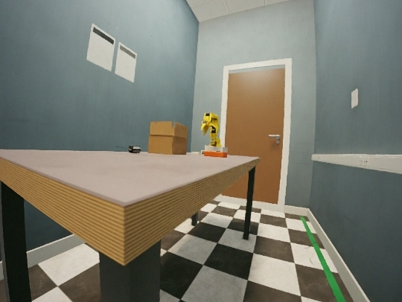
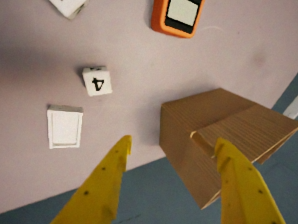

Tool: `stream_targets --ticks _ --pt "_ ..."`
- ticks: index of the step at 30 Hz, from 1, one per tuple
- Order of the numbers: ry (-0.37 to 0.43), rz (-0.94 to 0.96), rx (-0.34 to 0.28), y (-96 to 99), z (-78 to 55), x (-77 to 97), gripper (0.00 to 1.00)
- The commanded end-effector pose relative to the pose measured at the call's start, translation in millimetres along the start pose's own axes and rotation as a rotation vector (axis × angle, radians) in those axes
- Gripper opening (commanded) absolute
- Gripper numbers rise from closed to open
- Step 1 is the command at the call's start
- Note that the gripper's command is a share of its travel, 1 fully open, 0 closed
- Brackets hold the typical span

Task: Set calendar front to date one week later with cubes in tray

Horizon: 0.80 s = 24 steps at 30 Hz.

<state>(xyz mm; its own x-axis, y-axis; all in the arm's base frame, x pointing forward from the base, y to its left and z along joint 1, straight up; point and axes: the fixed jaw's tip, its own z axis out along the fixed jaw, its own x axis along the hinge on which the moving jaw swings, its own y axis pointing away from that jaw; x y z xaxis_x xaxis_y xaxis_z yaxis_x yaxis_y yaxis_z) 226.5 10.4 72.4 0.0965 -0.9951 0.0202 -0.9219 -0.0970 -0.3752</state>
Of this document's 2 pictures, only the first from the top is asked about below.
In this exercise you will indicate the orange digital multimeter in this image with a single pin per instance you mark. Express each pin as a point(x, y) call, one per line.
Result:
point(215, 154)

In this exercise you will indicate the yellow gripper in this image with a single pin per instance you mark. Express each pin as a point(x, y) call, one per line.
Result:
point(206, 125)

